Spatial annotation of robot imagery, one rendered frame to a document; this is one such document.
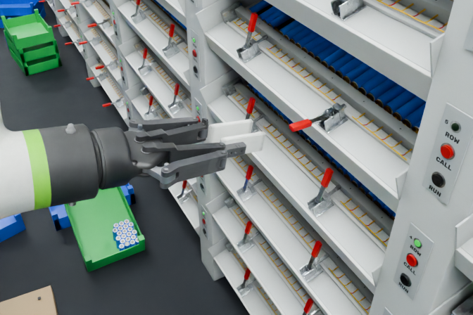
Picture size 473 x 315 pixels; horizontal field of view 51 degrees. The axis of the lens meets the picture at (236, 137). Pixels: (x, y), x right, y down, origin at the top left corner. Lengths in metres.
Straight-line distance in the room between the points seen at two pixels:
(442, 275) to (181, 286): 1.10
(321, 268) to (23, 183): 0.67
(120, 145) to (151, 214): 1.31
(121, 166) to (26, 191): 0.11
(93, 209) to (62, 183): 1.30
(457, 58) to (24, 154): 0.47
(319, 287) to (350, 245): 0.20
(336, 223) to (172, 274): 0.90
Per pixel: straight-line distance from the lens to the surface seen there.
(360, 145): 0.77
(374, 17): 0.70
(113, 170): 0.60
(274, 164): 1.02
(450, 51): 0.57
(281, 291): 1.27
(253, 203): 1.20
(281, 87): 0.90
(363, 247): 0.88
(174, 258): 1.75
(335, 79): 0.85
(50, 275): 1.80
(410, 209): 0.70
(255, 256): 1.33
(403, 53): 0.64
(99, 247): 1.80
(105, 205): 1.88
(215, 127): 0.69
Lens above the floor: 1.34
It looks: 37 degrees down
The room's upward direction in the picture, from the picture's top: straight up
